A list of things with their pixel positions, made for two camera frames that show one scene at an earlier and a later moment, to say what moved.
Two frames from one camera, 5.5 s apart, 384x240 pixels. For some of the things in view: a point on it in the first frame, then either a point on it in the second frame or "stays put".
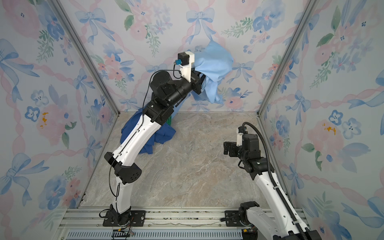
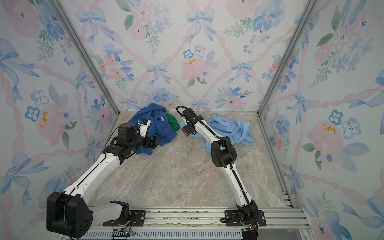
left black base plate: x=137 y=219 stays put
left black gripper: x=195 y=83 -> x=154 y=142
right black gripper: x=228 y=144 -> x=185 y=131
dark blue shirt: x=164 y=132 stays put
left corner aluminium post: x=60 y=11 stays put
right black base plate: x=234 y=221 stays put
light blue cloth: x=212 y=60 -> x=238 y=131
